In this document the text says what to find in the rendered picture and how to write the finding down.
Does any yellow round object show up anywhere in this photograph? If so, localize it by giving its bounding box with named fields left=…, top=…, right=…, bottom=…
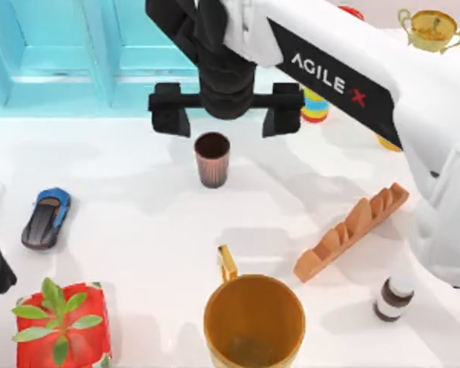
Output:
left=375, top=133, right=403, bottom=153

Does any golden trophy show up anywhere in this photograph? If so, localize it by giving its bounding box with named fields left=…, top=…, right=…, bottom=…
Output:
left=397, top=8, right=460, bottom=55

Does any light blue rack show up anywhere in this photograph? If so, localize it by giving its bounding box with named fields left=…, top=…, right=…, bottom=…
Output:
left=0, top=0, right=205, bottom=118

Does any blue toy car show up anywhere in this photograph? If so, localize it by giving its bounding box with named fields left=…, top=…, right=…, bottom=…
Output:
left=21, top=187, right=72, bottom=251

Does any brown ribbed cup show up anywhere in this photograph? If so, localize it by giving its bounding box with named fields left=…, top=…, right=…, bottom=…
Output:
left=193, top=131, right=232, bottom=189

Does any red pot with green plant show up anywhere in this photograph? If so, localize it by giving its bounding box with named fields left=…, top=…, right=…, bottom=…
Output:
left=11, top=277, right=114, bottom=368

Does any stack of coloured rings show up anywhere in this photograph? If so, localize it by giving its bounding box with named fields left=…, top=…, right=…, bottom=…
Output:
left=300, top=85, right=331, bottom=124

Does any red round object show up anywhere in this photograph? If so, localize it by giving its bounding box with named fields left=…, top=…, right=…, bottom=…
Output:
left=337, top=5, right=366, bottom=21

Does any brown long bread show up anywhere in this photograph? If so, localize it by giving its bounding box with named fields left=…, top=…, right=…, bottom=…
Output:
left=293, top=182, right=410, bottom=284

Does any brown and white bottle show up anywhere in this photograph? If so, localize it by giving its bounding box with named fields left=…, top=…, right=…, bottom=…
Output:
left=372, top=255, right=416, bottom=323

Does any golden mug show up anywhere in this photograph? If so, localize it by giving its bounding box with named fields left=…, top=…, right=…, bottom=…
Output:
left=203, top=245, right=307, bottom=368

